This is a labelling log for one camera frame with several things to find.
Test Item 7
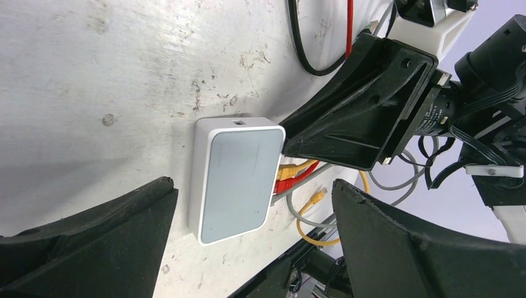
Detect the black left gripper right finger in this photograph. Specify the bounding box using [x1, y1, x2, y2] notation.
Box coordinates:
[331, 179, 525, 297]

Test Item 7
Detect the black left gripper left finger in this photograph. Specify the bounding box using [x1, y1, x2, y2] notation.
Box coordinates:
[1, 177, 178, 297]

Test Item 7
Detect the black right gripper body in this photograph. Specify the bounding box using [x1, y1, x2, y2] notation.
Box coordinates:
[414, 70, 465, 137]

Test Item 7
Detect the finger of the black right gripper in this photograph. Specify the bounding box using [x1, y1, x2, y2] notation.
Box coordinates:
[281, 33, 439, 171]

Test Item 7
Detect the black ethernet cable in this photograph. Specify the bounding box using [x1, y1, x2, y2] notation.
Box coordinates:
[287, 0, 347, 78]

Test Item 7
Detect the white network switch box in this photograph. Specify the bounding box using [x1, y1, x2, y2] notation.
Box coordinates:
[188, 117, 286, 246]

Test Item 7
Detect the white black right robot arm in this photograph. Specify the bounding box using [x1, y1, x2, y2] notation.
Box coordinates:
[282, 14, 525, 244]

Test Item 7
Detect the grey ethernet cable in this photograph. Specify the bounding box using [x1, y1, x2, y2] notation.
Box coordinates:
[270, 137, 440, 230]

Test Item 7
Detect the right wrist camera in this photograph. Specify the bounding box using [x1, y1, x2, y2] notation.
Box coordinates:
[386, 0, 479, 61]

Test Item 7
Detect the yellow ethernet cable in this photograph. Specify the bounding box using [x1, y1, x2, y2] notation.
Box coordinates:
[277, 158, 371, 248]

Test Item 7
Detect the red ethernet cable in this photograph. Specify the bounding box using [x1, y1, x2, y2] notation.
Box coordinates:
[272, 0, 355, 195]

